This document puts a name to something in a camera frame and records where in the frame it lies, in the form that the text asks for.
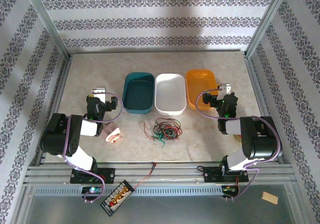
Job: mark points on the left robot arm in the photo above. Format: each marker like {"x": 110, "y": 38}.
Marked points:
{"x": 57, "y": 134}

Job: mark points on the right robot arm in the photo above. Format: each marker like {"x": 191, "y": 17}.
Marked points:
{"x": 260, "y": 139}

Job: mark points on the orange plastic bin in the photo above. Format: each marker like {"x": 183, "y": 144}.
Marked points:
{"x": 197, "y": 84}

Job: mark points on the pink translucent plastic object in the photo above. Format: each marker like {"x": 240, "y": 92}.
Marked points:
{"x": 110, "y": 131}

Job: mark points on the teal plastic bin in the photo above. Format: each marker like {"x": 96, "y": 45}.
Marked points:
{"x": 137, "y": 94}

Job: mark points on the white plastic bin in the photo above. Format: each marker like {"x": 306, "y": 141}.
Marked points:
{"x": 170, "y": 94}

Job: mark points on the small circuit board with LED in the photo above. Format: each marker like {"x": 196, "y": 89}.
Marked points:
{"x": 91, "y": 190}
{"x": 228, "y": 190}

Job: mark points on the black power distribution board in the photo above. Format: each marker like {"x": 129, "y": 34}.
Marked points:
{"x": 117, "y": 197}

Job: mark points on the small wooden block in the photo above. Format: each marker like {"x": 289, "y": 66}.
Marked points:
{"x": 270, "y": 197}

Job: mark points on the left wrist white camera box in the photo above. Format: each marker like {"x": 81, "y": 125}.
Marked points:
{"x": 100, "y": 95}

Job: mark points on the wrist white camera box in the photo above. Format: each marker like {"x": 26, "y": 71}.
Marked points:
{"x": 100, "y": 95}
{"x": 226, "y": 87}

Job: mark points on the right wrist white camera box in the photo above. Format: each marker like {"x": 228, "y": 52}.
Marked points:
{"x": 226, "y": 87}

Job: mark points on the aluminium side rail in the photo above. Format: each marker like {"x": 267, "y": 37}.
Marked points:
{"x": 60, "y": 84}
{"x": 252, "y": 71}

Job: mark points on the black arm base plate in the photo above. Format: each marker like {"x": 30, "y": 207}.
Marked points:
{"x": 108, "y": 175}
{"x": 210, "y": 176}

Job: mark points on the aluminium mounting rail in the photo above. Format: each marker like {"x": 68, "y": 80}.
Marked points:
{"x": 175, "y": 174}

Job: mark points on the aluminium frame post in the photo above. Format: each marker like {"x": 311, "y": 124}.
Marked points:
{"x": 273, "y": 9}
{"x": 49, "y": 24}

